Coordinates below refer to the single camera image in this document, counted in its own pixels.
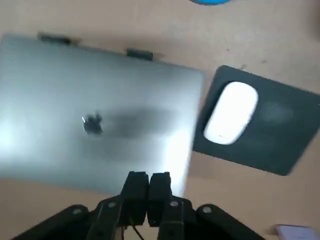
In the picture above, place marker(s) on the blue desk lamp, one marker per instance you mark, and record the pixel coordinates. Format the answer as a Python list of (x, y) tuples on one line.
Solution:
[(211, 1)]

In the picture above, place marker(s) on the black mouse pad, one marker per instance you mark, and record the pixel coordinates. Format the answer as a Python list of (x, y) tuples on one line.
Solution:
[(280, 140)]

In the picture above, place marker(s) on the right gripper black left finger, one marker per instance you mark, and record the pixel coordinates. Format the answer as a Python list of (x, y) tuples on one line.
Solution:
[(132, 200)]

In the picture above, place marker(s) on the white computer mouse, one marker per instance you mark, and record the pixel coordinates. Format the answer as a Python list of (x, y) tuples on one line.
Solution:
[(231, 112)]

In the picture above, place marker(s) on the grey laptop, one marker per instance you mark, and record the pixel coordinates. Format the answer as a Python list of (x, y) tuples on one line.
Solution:
[(75, 100)]

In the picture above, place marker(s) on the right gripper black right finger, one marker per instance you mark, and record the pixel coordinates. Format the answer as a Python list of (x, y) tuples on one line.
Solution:
[(162, 200)]

